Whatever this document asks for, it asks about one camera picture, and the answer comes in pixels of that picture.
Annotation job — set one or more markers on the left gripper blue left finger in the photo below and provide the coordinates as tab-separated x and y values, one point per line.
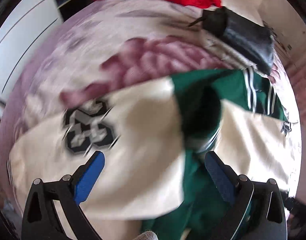
40	219

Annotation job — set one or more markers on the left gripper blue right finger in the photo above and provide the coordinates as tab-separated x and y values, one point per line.
256	209

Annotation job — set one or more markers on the green varsity jacket cream sleeves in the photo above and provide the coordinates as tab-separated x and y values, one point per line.
154	137

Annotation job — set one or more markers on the folded black leather garment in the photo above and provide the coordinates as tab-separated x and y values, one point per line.
254	42

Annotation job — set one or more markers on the floral purple bed blanket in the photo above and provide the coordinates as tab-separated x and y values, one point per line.
108	46

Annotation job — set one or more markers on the white sliding wardrobe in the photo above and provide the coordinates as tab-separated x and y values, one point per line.
26	27

